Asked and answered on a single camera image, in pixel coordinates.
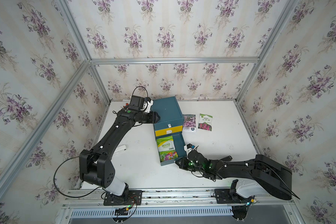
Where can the pink flower seed bag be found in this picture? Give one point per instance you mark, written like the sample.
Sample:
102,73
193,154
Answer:
189,123

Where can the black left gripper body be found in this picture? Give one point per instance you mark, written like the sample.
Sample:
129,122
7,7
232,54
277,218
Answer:
150,118

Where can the aluminium mounting rail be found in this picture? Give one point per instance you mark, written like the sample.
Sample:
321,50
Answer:
158,197

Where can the teal drawer cabinet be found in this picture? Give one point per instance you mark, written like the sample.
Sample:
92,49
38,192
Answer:
169,112

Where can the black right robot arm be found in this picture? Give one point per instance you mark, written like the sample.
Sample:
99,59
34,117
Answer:
273,177

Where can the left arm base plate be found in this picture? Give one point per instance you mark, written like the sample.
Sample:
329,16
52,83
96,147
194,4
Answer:
132,197

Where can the yellow drawer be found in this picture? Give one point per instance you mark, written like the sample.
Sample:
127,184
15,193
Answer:
169,130

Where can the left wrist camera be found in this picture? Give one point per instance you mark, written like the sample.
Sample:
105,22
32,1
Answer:
148,102

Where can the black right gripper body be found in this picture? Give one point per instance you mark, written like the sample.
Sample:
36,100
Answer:
187,165

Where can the black stapler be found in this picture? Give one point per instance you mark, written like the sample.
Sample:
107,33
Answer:
226,159

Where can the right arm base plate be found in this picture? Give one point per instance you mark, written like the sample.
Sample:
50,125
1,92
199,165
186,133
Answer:
227,196

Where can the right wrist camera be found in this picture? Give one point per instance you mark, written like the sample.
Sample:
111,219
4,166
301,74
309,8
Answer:
190,147

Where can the green white seed bag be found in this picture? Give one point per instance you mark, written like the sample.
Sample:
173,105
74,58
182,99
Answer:
205,122

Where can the bright green seed bag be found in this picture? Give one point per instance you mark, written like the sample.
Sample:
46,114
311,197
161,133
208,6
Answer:
166,149

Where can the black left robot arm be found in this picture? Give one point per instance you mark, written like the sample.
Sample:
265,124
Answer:
95,165

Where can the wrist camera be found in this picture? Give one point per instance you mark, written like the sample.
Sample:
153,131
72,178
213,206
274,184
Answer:
148,102
190,147

